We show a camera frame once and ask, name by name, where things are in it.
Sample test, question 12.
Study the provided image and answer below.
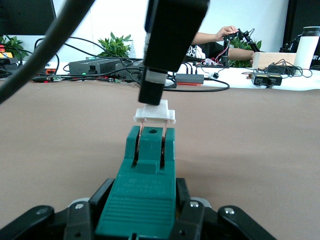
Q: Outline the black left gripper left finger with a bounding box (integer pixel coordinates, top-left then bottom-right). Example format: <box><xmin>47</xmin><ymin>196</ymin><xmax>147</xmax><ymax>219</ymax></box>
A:
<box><xmin>0</xmin><ymin>177</ymin><xmax>116</xmax><ymax>240</ymax></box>

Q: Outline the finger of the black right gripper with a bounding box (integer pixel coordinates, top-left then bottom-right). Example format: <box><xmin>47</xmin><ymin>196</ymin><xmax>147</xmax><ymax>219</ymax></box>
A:
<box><xmin>137</xmin><ymin>0</ymin><xmax>211</xmax><ymax>106</ymax></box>

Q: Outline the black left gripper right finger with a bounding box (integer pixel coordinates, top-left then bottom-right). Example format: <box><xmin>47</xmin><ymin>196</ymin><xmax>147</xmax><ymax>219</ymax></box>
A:
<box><xmin>169</xmin><ymin>177</ymin><xmax>278</xmax><ymax>240</ymax></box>

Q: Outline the green load switch white handle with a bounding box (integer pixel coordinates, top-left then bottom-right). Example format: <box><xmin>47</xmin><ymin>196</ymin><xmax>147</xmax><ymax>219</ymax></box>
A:
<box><xmin>94</xmin><ymin>99</ymin><xmax>177</xmax><ymax>240</ymax></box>

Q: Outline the person forearm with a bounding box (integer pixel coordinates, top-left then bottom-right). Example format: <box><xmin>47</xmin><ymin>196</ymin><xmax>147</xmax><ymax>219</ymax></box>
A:
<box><xmin>228</xmin><ymin>47</ymin><xmax>256</xmax><ymax>62</ymax></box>
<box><xmin>193</xmin><ymin>31</ymin><xmax>221</xmax><ymax>45</ymax></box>

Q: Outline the person hand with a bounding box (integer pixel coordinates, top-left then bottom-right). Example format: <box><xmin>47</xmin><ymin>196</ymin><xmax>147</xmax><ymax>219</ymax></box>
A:
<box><xmin>217</xmin><ymin>25</ymin><xmax>240</xmax><ymax>41</ymax></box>

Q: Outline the black printed t-shirt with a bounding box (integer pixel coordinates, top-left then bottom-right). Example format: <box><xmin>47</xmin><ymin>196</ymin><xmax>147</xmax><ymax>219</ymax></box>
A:
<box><xmin>183</xmin><ymin>42</ymin><xmax>227</xmax><ymax>61</ymax></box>

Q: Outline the grey usb hub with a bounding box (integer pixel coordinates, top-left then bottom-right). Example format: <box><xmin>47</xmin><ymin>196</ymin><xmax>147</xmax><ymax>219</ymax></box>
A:
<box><xmin>174</xmin><ymin>72</ymin><xmax>205</xmax><ymax>86</ymax></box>

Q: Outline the black power supply box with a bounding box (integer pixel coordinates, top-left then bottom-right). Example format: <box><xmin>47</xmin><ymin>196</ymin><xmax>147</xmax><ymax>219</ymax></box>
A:
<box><xmin>68</xmin><ymin>58</ymin><xmax>122</xmax><ymax>76</ymax></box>
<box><xmin>114</xmin><ymin>61</ymin><xmax>147</xmax><ymax>82</ymax></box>

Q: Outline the green potted plant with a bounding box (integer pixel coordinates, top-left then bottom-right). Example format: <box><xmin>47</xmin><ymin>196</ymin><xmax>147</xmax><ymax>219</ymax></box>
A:
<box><xmin>229</xmin><ymin>37</ymin><xmax>263</xmax><ymax>69</ymax></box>
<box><xmin>96</xmin><ymin>31</ymin><xmax>134</xmax><ymax>59</ymax></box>
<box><xmin>0</xmin><ymin>34</ymin><xmax>26</xmax><ymax>62</ymax></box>

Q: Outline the black adapter yellow label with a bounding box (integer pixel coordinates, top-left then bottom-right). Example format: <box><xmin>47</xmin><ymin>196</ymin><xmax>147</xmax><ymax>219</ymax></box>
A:
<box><xmin>251</xmin><ymin>71</ymin><xmax>270</xmax><ymax>87</ymax></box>
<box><xmin>267</xmin><ymin>72</ymin><xmax>284</xmax><ymax>88</ymax></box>

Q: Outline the light wooden box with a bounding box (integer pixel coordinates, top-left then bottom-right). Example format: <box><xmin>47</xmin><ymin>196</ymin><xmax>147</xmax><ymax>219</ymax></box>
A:
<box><xmin>251</xmin><ymin>51</ymin><xmax>298</xmax><ymax>70</ymax></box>

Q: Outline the black computer monitor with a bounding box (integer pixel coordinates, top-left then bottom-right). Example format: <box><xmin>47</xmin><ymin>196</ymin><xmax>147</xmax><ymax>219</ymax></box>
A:
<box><xmin>283</xmin><ymin>0</ymin><xmax>320</xmax><ymax>54</ymax></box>
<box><xmin>0</xmin><ymin>0</ymin><xmax>57</xmax><ymax>36</ymax></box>

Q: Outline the white bottle black lid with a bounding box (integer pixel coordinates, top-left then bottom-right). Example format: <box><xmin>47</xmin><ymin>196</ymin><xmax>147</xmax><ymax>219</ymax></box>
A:
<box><xmin>293</xmin><ymin>26</ymin><xmax>320</xmax><ymax>71</ymax></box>

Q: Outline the yellow red device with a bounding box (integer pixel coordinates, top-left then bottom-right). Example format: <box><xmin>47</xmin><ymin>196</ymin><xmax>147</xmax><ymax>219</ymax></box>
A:
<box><xmin>0</xmin><ymin>44</ymin><xmax>14</xmax><ymax>61</ymax></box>

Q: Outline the looped black cable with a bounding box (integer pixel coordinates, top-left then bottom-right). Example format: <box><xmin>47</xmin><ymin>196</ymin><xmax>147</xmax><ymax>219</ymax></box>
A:
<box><xmin>162</xmin><ymin>77</ymin><xmax>231</xmax><ymax>92</ymax></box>

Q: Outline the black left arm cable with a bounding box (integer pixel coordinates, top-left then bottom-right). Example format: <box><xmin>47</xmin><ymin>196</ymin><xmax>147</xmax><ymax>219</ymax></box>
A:
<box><xmin>0</xmin><ymin>0</ymin><xmax>97</xmax><ymax>106</ymax></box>

